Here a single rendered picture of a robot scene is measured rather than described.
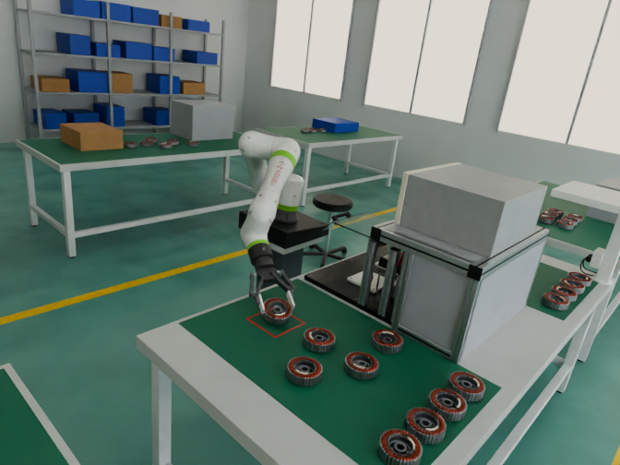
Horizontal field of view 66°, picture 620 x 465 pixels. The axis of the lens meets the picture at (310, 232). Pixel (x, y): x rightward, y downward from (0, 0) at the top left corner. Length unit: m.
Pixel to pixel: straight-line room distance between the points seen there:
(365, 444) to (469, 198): 0.86
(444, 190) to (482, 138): 5.20
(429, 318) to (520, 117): 5.18
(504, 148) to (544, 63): 1.10
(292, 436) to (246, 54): 8.98
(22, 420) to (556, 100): 6.18
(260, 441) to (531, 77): 5.96
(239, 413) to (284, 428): 0.13
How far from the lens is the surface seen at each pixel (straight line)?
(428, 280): 1.74
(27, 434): 1.45
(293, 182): 2.50
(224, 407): 1.44
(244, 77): 9.95
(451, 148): 7.13
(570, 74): 6.60
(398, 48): 7.62
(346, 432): 1.41
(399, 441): 1.40
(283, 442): 1.35
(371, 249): 1.84
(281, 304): 1.80
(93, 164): 3.91
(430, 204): 1.78
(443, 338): 1.79
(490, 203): 1.69
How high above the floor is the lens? 1.70
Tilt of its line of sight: 21 degrees down
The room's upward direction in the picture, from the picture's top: 7 degrees clockwise
